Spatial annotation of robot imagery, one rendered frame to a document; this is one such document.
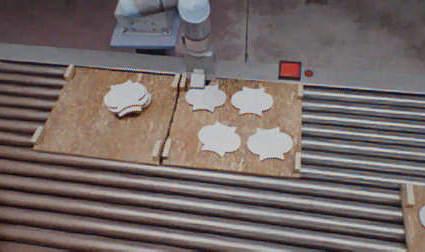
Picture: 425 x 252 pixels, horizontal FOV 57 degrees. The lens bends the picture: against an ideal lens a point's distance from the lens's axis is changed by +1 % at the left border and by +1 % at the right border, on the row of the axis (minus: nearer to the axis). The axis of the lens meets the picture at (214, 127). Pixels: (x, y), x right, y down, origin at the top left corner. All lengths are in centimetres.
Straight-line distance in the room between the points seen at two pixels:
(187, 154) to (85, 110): 40
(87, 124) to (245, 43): 170
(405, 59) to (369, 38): 28
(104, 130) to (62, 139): 13
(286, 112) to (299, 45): 158
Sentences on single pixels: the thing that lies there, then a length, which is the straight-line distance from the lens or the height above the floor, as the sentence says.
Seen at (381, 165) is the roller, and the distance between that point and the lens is 124.
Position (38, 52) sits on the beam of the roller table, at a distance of 167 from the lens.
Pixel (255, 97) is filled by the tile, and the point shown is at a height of 95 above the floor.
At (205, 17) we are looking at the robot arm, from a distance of 101.
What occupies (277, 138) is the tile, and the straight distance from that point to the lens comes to 119.
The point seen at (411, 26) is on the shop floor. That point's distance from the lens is 313.
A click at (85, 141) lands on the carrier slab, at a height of 94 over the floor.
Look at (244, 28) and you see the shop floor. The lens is 292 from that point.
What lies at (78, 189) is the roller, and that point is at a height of 92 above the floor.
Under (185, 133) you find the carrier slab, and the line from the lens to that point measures 122.
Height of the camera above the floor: 195
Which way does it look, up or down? 56 degrees down
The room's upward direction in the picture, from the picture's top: 6 degrees counter-clockwise
